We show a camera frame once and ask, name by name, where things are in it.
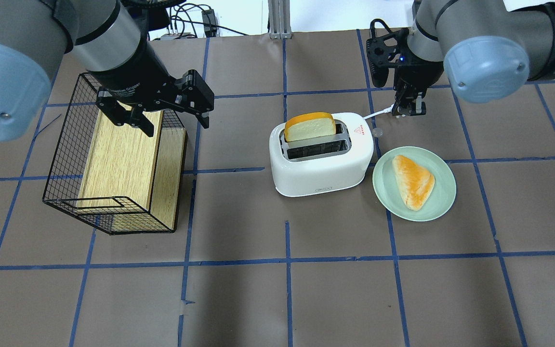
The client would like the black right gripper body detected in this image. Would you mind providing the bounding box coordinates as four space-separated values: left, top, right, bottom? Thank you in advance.
394 53 444 97

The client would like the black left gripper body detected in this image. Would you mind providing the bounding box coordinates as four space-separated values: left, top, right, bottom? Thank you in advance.
95 41 186 116

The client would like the white two-slot toaster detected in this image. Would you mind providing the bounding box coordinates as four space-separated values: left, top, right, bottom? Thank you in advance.
268 112 374 197

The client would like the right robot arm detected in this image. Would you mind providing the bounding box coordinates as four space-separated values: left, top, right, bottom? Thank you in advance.
391 0 555 117

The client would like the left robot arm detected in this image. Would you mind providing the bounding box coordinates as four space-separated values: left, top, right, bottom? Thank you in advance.
0 0 214 141

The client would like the bread slice in toaster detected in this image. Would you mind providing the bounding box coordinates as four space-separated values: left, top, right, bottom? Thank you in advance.
284 112 337 142

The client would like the wooden box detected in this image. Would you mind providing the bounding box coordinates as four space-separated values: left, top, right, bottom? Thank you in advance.
75 110 187 234

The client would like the light green plate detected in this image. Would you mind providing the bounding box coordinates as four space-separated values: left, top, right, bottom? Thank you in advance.
372 147 457 222

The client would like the triangular toasted bread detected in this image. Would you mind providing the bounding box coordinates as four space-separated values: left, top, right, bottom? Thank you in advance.
392 155 436 211

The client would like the white toaster power cable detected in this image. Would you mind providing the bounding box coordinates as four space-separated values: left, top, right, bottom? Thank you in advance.
360 104 396 120

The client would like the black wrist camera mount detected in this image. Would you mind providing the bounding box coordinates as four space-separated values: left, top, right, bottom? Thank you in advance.
366 18 410 88

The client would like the black wire basket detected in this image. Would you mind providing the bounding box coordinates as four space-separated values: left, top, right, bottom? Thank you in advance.
42 73 177 235

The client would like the black cable bundle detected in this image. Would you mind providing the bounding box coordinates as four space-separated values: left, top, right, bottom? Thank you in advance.
147 2 249 40

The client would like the aluminium frame post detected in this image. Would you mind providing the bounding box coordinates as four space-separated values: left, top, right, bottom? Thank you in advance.
268 0 292 40

